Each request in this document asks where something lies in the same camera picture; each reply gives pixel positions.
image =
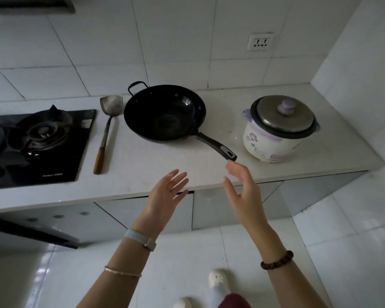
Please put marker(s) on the person's right hand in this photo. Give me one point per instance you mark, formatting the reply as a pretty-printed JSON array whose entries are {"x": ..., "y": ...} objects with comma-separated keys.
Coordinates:
[{"x": 248, "y": 202}]

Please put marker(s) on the person's left hand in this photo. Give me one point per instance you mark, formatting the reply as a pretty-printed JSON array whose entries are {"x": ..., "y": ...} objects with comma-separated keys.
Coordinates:
[{"x": 160, "y": 205}]

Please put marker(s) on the person's left thumb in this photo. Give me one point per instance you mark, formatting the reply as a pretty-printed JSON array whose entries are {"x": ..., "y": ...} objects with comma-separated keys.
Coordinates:
[{"x": 182, "y": 195}]

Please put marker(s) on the person's right thumb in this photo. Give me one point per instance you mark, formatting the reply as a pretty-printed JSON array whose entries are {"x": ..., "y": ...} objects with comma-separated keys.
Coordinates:
[{"x": 229, "y": 188}]

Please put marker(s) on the person's left forearm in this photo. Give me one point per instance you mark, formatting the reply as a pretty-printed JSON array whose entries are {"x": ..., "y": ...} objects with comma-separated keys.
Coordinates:
[{"x": 122, "y": 275}]

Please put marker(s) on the person's right forearm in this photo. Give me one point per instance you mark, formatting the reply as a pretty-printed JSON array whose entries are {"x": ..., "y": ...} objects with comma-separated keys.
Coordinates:
[{"x": 282, "y": 272}]

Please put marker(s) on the grey cabinet door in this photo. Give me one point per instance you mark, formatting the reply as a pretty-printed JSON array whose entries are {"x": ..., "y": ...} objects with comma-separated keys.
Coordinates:
[
  {"x": 125, "y": 211},
  {"x": 211, "y": 208}
]

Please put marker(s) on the white floral slow cooker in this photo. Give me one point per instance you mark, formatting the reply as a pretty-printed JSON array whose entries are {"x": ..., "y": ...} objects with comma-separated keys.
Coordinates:
[{"x": 269, "y": 142}]

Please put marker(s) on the pale grey wrist band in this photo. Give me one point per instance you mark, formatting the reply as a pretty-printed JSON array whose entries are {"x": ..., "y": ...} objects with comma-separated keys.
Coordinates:
[{"x": 138, "y": 237}]

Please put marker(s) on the metal lid with purple knob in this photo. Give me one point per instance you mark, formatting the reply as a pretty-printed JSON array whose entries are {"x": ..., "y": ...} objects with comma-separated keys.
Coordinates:
[{"x": 284, "y": 117}]

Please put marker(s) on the white shoe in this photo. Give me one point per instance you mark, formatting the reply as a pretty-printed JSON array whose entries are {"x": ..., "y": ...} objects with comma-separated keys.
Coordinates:
[
  {"x": 183, "y": 303},
  {"x": 218, "y": 278}
]

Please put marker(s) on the person's leg in maroon trousers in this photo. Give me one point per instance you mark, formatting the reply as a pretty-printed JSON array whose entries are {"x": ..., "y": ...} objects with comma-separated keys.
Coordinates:
[{"x": 234, "y": 301}]

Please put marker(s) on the black glass gas hob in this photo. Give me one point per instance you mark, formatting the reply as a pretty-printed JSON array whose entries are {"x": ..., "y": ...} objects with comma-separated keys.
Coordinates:
[{"x": 67, "y": 157}]

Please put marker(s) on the dark open cabinet door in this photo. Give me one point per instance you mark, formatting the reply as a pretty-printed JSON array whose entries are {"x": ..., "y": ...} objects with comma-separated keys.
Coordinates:
[{"x": 32, "y": 230}]

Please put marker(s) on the black gas burner grate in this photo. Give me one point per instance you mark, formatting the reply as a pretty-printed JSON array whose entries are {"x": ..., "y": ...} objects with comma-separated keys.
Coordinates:
[{"x": 40, "y": 131}]

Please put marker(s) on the dark range hood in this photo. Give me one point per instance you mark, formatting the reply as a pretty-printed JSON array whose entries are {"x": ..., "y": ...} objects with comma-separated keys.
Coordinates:
[{"x": 29, "y": 4}]

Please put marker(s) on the white wall socket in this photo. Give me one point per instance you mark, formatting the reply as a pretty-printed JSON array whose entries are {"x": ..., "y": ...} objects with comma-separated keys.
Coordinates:
[{"x": 260, "y": 41}]

